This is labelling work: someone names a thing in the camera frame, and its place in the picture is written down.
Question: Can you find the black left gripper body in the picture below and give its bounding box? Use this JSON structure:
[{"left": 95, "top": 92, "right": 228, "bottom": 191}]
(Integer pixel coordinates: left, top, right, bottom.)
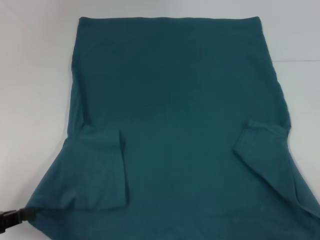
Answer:
[{"left": 0, "top": 209, "right": 25, "bottom": 229}]

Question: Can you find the teal shirt with white print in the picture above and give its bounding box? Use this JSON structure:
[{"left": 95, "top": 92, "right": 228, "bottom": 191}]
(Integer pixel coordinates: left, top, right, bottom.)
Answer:
[{"left": 26, "top": 16, "right": 320, "bottom": 240}]

